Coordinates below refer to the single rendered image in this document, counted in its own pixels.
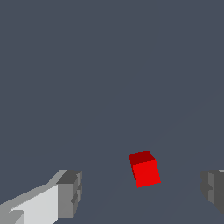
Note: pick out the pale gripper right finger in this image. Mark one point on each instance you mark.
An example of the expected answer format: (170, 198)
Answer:
(215, 188)

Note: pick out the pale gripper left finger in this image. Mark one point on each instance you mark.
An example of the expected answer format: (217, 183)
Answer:
(43, 201)

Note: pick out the red cube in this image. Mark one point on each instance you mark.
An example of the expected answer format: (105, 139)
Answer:
(145, 172)

